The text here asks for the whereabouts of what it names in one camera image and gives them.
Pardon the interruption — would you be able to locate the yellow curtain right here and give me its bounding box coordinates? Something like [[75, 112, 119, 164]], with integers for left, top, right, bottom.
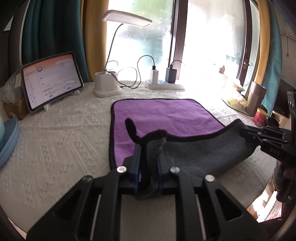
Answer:
[[254, 0, 270, 85]]

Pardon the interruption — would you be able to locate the teal curtain right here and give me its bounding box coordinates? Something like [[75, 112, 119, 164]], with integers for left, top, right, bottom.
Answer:
[[261, 3, 282, 116]]

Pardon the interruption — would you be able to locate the purple and grey towel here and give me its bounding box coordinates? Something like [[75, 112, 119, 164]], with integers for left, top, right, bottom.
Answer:
[[109, 99, 257, 199]]

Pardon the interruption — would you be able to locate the grey steel tumbler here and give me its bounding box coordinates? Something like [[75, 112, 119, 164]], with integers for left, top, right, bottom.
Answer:
[[246, 81, 266, 116]]

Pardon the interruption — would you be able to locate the black cable white charger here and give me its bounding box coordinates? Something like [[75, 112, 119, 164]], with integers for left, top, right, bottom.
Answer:
[[105, 55, 156, 90]]

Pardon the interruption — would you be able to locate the blue round tray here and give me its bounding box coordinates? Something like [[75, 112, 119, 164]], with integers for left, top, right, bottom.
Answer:
[[0, 118, 19, 168]]

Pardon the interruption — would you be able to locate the black charger plug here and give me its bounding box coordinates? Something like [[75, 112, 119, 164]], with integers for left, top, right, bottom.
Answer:
[[165, 67, 177, 83]]

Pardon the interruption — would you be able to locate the white desk lamp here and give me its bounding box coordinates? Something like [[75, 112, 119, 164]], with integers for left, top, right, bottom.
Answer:
[[93, 9, 152, 98]]

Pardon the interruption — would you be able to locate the white textured tablecloth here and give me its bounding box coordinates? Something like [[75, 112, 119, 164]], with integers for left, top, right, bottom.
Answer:
[[1, 83, 276, 240]]

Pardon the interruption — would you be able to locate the teal curtain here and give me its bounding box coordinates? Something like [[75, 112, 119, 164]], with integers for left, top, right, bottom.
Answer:
[[22, 0, 90, 83], [261, 3, 282, 116]]

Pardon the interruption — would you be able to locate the white charger plug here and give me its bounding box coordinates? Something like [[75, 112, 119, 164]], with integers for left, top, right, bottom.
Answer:
[[150, 69, 159, 84]]

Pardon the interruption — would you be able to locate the yellow plastic bag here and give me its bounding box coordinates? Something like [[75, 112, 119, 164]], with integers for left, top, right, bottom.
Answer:
[[222, 98, 247, 115]]

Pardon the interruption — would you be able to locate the white power strip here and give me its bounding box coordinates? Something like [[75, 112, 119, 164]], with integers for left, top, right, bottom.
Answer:
[[144, 80, 185, 90]]

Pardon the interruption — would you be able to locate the dark window frame post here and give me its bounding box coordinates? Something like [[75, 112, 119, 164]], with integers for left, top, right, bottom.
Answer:
[[168, 0, 188, 79]]

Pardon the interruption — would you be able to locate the yellow curtain left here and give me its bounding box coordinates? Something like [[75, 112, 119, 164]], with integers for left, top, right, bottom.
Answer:
[[81, 0, 109, 82]]

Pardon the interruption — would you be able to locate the teal curtain left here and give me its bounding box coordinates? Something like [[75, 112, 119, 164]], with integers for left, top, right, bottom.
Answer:
[[22, 0, 90, 83]]

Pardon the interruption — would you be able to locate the right hand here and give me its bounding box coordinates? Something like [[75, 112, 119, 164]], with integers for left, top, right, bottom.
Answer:
[[273, 161, 295, 203]]

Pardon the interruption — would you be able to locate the tablet on white stand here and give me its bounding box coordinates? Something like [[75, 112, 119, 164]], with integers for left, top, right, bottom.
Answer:
[[20, 52, 84, 113]]

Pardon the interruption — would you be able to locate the yellow lid jar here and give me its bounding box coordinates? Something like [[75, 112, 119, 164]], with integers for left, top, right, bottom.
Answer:
[[253, 108, 267, 127]]

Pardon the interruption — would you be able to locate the yellow curtain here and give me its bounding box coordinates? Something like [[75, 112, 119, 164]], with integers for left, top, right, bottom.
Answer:
[[81, 0, 109, 82], [254, 0, 270, 85]]

